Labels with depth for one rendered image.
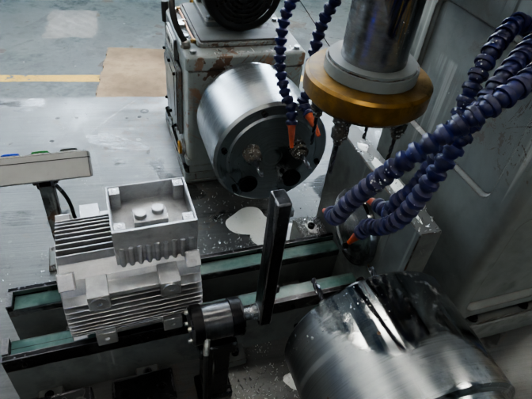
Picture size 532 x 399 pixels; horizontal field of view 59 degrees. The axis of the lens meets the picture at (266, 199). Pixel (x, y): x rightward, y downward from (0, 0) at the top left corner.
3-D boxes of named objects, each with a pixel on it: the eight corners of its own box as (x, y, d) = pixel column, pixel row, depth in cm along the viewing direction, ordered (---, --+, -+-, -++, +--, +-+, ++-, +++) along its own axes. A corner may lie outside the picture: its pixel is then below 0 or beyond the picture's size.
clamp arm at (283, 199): (268, 307, 76) (289, 187, 59) (275, 323, 74) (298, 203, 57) (248, 312, 75) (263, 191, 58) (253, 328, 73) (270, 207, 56)
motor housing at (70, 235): (180, 250, 93) (178, 176, 80) (203, 332, 80) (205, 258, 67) (72, 270, 87) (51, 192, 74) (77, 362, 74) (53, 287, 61)
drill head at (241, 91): (272, 117, 133) (283, 31, 117) (323, 203, 108) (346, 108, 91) (184, 126, 126) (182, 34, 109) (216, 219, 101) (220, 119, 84)
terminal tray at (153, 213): (184, 208, 80) (183, 175, 75) (198, 254, 72) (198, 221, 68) (110, 219, 76) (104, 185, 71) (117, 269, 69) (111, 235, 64)
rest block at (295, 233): (309, 247, 113) (317, 210, 105) (321, 269, 108) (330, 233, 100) (286, 252, 111) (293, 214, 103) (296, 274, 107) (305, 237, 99)
